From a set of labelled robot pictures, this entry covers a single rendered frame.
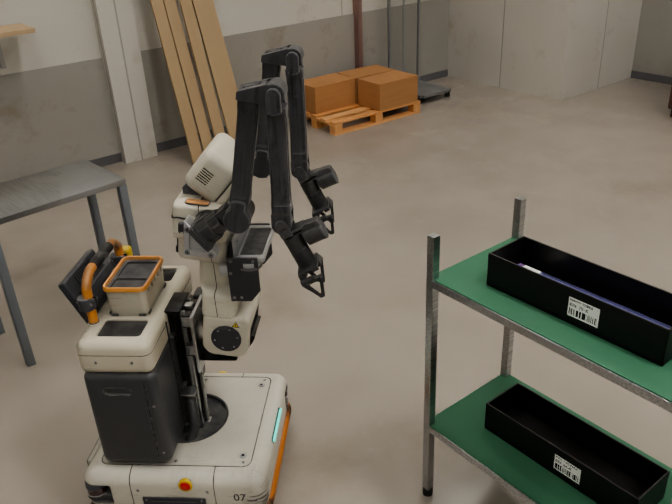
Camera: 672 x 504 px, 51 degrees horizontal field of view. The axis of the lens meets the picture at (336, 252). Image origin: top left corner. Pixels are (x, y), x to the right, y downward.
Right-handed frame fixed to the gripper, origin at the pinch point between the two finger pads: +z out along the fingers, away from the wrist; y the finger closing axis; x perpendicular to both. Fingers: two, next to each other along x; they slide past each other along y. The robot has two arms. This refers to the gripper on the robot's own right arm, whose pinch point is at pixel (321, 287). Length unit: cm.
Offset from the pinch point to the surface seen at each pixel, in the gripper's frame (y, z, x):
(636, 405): 61, 142, -81
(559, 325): -20, 33, -59
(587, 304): -23, 28, -67
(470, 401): 25, 78, -21
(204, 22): 426, -77, 76
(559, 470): -15, 87, -41
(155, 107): 430, -36, 153
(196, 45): 415, -65, 89
